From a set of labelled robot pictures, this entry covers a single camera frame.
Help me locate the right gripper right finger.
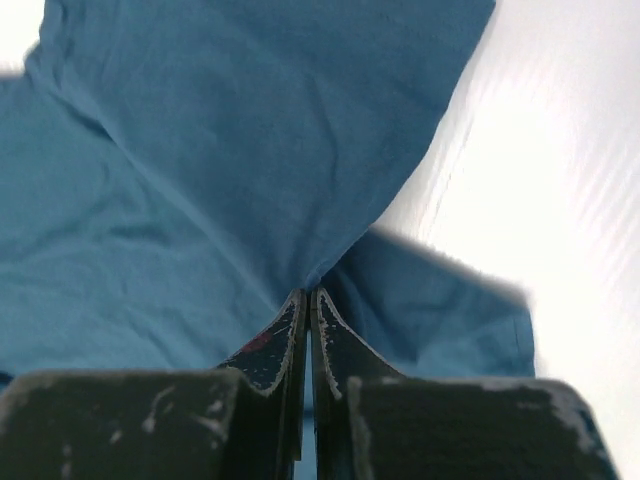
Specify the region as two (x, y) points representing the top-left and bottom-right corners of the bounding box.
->
(309, 288), (617, 480)

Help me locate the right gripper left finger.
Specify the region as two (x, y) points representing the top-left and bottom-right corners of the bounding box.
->
(1, 290), (306, 479)

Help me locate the dark blue t shirt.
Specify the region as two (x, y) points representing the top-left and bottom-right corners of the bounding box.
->
(0, 0), (537, 480)

